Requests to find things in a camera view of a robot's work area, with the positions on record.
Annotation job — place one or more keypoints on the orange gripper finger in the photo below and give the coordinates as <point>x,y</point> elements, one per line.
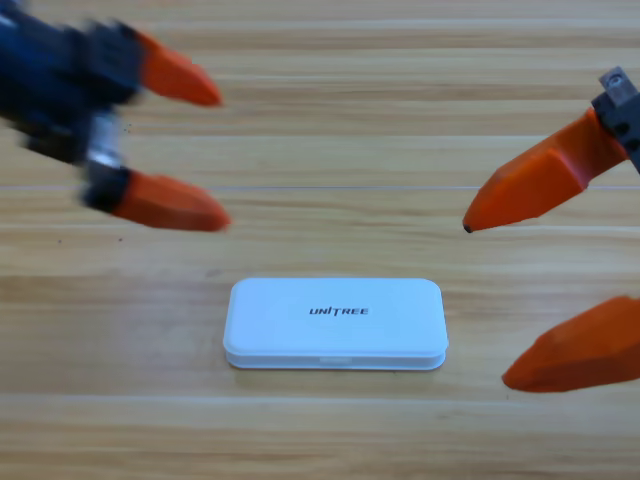
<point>170,205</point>
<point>580,350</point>

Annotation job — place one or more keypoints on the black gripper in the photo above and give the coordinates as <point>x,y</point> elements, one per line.
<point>55,85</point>
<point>625,115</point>

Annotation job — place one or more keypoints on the white Unitree pencil case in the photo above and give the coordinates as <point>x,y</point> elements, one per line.
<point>380,325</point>

